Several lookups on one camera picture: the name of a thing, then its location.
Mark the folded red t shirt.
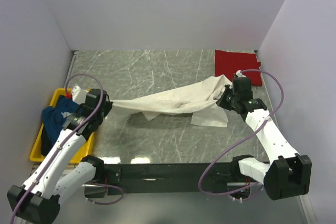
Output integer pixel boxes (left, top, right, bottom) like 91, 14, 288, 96
214, 50, 261, 81

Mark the white t shirt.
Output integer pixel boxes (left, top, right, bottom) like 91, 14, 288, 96
112, 75, 232, 127

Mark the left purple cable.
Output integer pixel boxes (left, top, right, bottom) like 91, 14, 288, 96
9, 73, 124, 224

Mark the blue t shirt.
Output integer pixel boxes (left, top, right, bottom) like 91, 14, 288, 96
41, 95, 79, 145

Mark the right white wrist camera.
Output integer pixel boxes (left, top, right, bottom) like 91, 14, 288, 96
235, 70, 246, 78

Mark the black garment in bin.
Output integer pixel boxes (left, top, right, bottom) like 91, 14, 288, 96
40, 126, 52, 156

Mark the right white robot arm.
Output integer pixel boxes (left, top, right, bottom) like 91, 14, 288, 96
217, 77, 312, 200

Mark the black base bar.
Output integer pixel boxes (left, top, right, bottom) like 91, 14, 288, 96
93, 162, 253, 194

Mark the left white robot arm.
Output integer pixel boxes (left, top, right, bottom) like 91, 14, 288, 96
7, 89, 112, 223

